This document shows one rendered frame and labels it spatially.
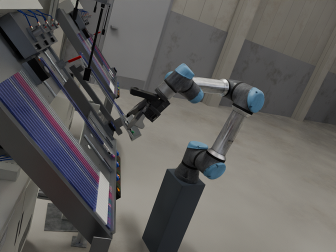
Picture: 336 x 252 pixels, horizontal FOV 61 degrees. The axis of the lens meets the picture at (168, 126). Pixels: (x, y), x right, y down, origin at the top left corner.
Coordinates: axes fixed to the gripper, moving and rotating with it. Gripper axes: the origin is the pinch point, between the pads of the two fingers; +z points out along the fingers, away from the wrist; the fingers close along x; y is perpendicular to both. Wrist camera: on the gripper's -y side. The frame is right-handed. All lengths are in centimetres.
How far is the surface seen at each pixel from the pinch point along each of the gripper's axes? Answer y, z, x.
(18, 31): -49, -3, -17
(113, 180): 8.0, 15.3, -19.3
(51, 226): 25, 89, 32
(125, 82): 64, 51, 413
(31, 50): -43.5, -1.5, -16.9
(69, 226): 34, 83, 34
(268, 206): 198, -7, 102
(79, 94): -19.8, 9.6, 19.1
